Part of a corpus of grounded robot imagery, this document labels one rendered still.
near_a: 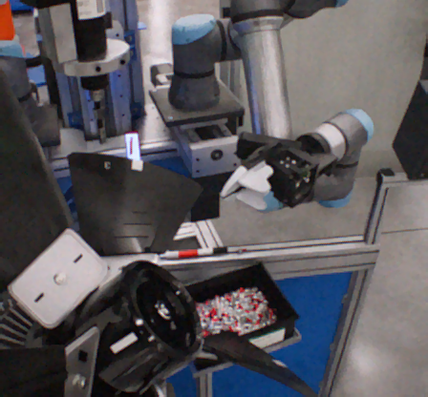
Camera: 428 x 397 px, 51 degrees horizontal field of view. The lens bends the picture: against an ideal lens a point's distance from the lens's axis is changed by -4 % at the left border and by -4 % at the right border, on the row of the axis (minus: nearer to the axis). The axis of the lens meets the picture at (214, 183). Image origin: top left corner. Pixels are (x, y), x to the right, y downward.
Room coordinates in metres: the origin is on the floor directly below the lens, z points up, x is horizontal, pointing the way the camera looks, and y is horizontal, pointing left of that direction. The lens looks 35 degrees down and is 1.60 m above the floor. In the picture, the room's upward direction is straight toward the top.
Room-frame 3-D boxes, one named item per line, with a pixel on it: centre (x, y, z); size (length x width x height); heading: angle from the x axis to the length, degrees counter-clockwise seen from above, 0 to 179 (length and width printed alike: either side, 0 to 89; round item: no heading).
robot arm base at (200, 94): (1.23, 0.06, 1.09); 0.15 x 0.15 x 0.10
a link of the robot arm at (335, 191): (0.76, -0.23, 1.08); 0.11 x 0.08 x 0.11; 109
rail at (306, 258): (0.77, 0.05, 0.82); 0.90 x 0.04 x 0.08; 97
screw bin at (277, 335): (0.62, -0.04, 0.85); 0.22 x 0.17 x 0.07; 112
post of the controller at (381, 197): (0.82, -0.37, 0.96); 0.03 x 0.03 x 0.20; 7
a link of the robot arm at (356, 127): (0.77, -0.25, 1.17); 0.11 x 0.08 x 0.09; 133
